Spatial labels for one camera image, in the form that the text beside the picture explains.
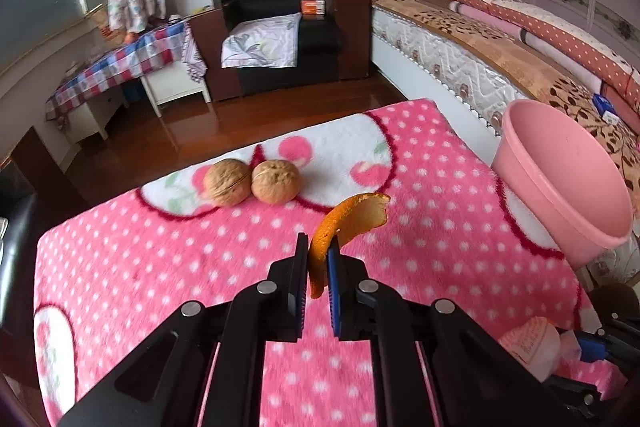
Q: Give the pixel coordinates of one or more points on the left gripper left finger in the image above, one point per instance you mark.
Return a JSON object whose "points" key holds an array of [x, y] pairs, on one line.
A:
{"points": [[203, 366]]}

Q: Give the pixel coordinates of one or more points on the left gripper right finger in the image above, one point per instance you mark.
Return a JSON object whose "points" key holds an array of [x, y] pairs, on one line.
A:
{"points": [[433, 365]]}

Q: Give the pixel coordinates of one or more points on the orange peel piece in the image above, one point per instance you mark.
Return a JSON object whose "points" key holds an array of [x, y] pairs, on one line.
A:
{"points": [[354, 216]]}

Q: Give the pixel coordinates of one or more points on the pink plastic trash bucket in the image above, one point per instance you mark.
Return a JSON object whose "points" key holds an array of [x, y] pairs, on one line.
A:
{"points": [[566, 178]]}

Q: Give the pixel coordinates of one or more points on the left walnut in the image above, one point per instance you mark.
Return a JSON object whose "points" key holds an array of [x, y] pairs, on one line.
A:
{"points": [[227, 183]]}

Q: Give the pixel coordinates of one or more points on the walnut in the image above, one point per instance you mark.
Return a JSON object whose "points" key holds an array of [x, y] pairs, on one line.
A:
{"points": [[276, 181], [227, 183]]}

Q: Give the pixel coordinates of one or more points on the blue tissue pack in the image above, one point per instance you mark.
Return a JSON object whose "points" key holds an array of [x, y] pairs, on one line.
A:
{"points": [[605, 109]]}

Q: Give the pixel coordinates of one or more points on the right walnut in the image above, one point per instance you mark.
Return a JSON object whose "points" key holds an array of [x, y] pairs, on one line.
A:
{"points": [[276, 181]]}

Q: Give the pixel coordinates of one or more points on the rolled red polka dot quilt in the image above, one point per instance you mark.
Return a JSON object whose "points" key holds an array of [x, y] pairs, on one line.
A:
{"points": [[576, 43]]}

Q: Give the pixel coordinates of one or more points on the plaid covered side table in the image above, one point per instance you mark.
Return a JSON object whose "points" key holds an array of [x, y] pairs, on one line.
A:
{"points": [[166, 60]]}

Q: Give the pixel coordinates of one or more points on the bed with brown leaf blanket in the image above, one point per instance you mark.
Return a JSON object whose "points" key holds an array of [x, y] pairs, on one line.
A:
{"points": [[486, 69]]}

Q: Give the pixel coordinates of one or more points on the floral cloth on armchair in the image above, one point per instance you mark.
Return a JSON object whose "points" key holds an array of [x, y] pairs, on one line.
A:
{"points": [[270, 42]]}

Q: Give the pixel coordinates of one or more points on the black armchair by bed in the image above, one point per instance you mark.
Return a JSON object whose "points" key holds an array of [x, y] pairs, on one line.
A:
{"points": [[335, 46]]}

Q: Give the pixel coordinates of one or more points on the orange box on armrest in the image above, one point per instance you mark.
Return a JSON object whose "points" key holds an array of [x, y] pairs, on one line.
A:
{"points": [[313, 7]]}

